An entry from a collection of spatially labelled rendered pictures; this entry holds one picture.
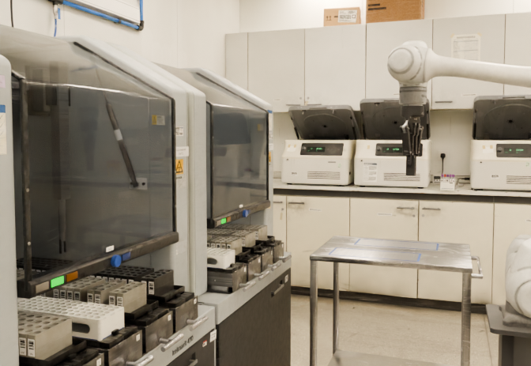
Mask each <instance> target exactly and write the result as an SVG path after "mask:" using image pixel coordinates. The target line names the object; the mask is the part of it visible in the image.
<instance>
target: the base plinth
mask: <svg viewBox="0 0 531 366"><path fill-rule="evenodd" d="M291 294H296V295H304V296H309V295H310V288H309V287H300V286H292V285H291ZM318 297H326V298H333V289H318ZM339 299H342V300H356V301H364V302H372V303H380V304H394V305H402V306H410V307H418V308H433V309H441V310H448V311H461V302H455V301H447V300H431V299H423V298H418V297H417V298H410V297H403V296H388V295H381V294H373V293H365V292H351V291H342V290H339ZM471 313H479V314H487V312H486V304H472V303H471Z"/></svg>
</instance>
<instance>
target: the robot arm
mask: <svg viewBox="0 0 531 366"><path fill-rule="evenodd" d="M387 69H388V71H389V73H390V75H391V76H392V77H393V78H394V79H396V80H397V81H398V82H399V104H403V106H401V117H405V121H404V125H403V126H400V129H401V138H402V147H403V153H404V156H406V175H409V176H416V156H419V154H417V153H420V143H421V138H422V133H423V129H424V127H423V126H420V117H423V116H424V106H423V104H426V103H427V83H428V82H429V81H430V80H431V79H432V78H433V77H463V78H469V79H474V80H479V81H489V82H494V83H499V84H504V85H515V86H521V87H526V88H531V66H514V65H507V64H499V63H493V62H480V61H473V60H466V59H460V58H448V57H443V56H439V55H437V54H435V53H434V52H433V50H432V49H430V48H427V44H426V43H425V42H423V41H419V40H410V41H407V42H404V43H403V44H402V45H401V46H399V47H396V48H394V49H393V50H392V51H391V52H390V54H389V56H388V63H387ZM505 290H506V304H501V305H499V310H500V311H501V312H502V314H503V325H504V326H517V327H525V328H531V235H519V236H518V237H516V238H514V240H513V241H512V242H511V244H510V246H509V247H508V250H507V257H506V268H505Z"/></svg>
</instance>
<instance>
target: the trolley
mask: <svg viewBox="0 0 531 366"><path fill-rule="evenodd" d="M310 260H311V270H310V366H317V316H318V261H322V262H333V357H332V359H331V360H330V362H329V364H328V366H454V365H448V364H437V363H432V362H426V361H420V360H409V359H403V358H397V357H386V356H380V355H374V354H368V353H358V352H351V351H345V350H339V264H340V263H351V264H360V265H370V266H389V267H399V268H409V269H419V270H438V271H448V272H458V273H462V298H461V366H469V365H470V328H471V292H472V278H476V279H483V273H482V269H481V264H480V257H479V256H471V252H470V245H469V244H464V243H440V242H427V241H415V240H391V239H378V238H366V237H353V236H333V237H332V238H331V239H330V240H328V241H327V242H326V243H324V244H323V245H322V246H321V247H320V248H319V249H317V250H316V251H315V252H313V253H312V254H311V255H310ZM472 260H476V261H477V266H478V271H479V273H478V274H473V265H472Z"/></svg>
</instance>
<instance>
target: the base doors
mask: <svg viewBox="0 0 531 366"><path fill-rule="evenodd" d="M273 201H274V202H283V203H273V236H275V240H282V243H283V242H284V252H291V253H292V266H291V285H292V286H300V287H309V288H310V270H311V260H310V255H311V254H312V253H313V252H315V251H316V250H317V249H319V248H320V247H321V246H322V245H323V244H324V243H326V242H327V241H328V240H330V239H331V238H332V237H333V236H353V237H366V238H378V239H391V240H415V241H418V210H419V241H427V242H440V243H464V244H469V245H470V252H471V256H479V257H480V264H481V269H482V273H483V279H476V278H472V292H471V303H472V304H497V305H501V304H506V290H505V268H506V257H507V250H508V247H509V246H510V244H511V242H512V241H513V240H514V238H516V237H518V236H519V235H531V222H525V219H530V220H531V205H515V204H495V205H494V204H493V203H473V202H432V201H420V204H419V201H407V200H388V199H369V198H327V197H305V196H286V195H274V196H273ZM289 202H304V204H288V203H289ZM398 206H400V207H413V208H415V209H397V207H398ZM424 207H425V208H435V209H438V208H440V209H441V210H433V209H422V208H424ZM281 208H284V210H282V213H283V216H282V220H280V217H281ZM309 208H311V209H321V210H322V212H319V211H311V210H309ZM377 213H392V216H379V215H377ZM413 214H415V215H416V216H415V217H413V216H412V215H413ZM422 214H424V217H422ZM493 214H494V237H493ZM492 247H493V269H492ZM491 281H492V300H491ZM318 289H333V262H322V261H318ZM339 290H342V291H351V292H365V293H373V294H381V295H388V296H403V297H410V298H417V269H409V268H399V267H389V266H370V265H360V264H351V263H350V274H349V263H340V264H339ZM418 298H423V299H431V300H447V301H455V302H461V298H462V273H458V272H448V271H438V270H419V269H418Z"/></svg>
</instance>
